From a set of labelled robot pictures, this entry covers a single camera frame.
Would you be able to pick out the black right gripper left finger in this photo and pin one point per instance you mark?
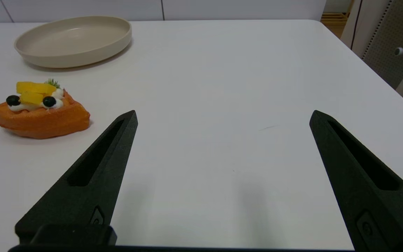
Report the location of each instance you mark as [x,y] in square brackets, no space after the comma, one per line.
[82,196]

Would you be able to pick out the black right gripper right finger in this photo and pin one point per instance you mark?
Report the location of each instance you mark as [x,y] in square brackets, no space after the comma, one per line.
[373,210]

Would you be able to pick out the orange triangle bread with fruit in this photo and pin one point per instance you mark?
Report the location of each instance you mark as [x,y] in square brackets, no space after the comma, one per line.
[44,120]

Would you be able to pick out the beige round plate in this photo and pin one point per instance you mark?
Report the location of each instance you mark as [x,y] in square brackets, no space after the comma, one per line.
[72,43]

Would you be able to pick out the light wooden rack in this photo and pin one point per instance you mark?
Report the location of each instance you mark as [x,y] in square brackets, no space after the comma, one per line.
[338,17]

